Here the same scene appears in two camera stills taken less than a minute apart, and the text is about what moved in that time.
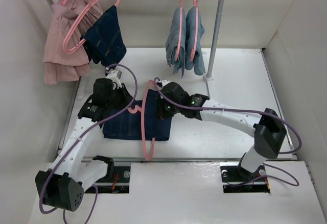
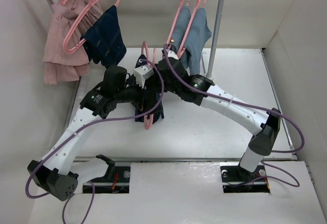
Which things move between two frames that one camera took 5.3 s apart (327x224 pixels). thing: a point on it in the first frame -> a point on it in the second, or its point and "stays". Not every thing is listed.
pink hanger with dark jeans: (66, 50) stays
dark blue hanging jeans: (104, 41) stays
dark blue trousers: (129, 126) -> (149, 105)
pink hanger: (143, 108) -> (146, 127)
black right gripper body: (166, 109) -> (170, 87)
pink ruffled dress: (65, 56) stays
